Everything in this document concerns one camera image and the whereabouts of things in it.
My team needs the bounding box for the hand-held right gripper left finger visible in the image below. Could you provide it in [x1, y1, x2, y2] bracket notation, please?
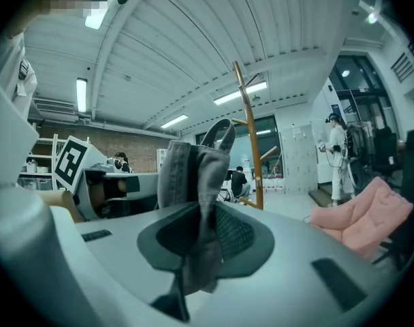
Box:
[50, 201, 203, 327]

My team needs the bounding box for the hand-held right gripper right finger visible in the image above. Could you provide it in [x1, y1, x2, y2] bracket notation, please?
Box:
[185, 202, 398, 327]

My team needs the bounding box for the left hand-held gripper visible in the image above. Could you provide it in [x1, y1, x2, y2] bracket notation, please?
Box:
[53, 135, 159, 221]

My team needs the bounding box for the grey cloth garment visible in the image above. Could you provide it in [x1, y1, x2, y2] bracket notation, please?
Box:
[157, 118, 237, 294]

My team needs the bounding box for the wooden coat rack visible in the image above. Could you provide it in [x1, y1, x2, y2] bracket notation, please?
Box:
[231, 61, 279, 211]

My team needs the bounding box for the person's left forearm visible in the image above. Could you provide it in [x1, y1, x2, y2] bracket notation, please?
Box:
[39, 191, 86, 223]

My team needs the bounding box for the white shelving unit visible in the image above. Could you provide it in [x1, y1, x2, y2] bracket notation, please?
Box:
[18, 133, 92, 192]

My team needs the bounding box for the person's left hand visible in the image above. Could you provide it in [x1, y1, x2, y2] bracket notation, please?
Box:
[90, 179, 128, 211]

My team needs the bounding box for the long ceiling light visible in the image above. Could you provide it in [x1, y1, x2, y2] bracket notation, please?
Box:
[159, 114, 189, 129]
[212, 80, 268, 106]
[75, 77, 89, 113]
[84, 7, 108, 31]

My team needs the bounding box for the wooden step platform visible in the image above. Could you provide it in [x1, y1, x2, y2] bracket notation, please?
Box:
[308, 183, 357, 208]

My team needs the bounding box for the row of white containers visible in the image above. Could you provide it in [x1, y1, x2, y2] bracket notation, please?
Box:
[264, 176, 287, 193]

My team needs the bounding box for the dark window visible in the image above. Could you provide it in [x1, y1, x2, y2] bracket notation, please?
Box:
[195, 114, 282, 194]

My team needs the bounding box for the ceiling air conditioner unit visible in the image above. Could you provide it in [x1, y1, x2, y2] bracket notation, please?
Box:
[32, 97, 79, 123]

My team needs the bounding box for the white patterned partition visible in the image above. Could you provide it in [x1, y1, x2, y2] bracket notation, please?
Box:
[279, 123, 319, 196]

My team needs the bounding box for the black office chair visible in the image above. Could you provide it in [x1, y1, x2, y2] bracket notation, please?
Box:
[372, 127, 402, 177]

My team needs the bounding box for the person's white shirt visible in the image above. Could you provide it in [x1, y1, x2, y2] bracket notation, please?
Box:
[0, 32, 40, 190]

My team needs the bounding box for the dark glass door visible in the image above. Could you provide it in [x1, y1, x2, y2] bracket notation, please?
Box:
[328, 54, 400, 183]

